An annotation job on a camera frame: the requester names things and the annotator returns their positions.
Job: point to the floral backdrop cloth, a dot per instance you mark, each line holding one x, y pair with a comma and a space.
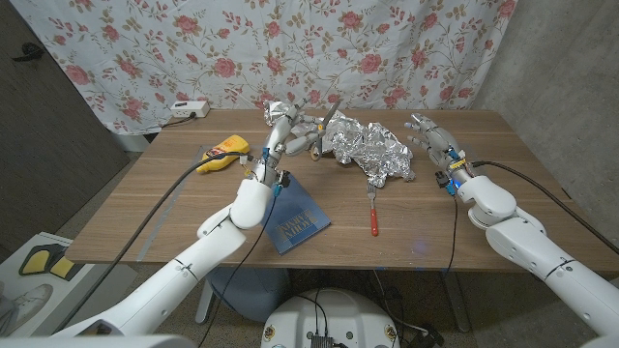
290, 48

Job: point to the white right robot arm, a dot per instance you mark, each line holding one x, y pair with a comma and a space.
541, 246

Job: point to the white power strip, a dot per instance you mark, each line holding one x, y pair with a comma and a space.
188, 108

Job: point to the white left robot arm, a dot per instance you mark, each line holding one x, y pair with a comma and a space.
184, 275

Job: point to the blue notebook with gold lettering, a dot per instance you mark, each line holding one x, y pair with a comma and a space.
300, 222

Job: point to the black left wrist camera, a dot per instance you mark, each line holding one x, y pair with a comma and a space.
284, 180

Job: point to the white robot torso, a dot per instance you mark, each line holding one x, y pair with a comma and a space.
329, 314

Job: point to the black device on floor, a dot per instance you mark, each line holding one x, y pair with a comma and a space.
425, 338

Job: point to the yellow mustard bottle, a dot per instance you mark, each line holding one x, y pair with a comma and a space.
222, 150

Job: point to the grey table leg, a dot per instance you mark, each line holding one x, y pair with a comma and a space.
454, 302

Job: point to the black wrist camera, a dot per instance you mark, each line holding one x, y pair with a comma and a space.
284, 180
442, 180

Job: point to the white floor board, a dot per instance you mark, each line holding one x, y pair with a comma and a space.
97, 285

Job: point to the blue-grey stool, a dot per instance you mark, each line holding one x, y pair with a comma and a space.
251, 295

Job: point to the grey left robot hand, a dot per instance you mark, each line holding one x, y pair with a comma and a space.
283, 137

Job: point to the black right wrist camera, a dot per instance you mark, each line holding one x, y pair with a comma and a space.
442, 180

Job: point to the aluminum foil sheet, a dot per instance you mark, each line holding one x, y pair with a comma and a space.
372, 150

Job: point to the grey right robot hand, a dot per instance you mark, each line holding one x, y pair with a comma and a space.
437, 140

